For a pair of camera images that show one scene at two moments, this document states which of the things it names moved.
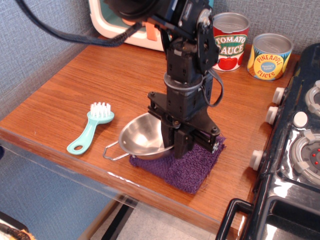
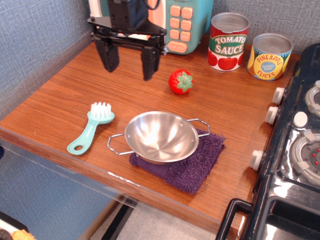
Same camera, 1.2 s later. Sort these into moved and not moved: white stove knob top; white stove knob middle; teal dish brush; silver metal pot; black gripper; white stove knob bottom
Moved: silver metal pot; black gripper
Not moved: teal dish brush; white stove knob top; white stove knob bottom; white stove knob middle
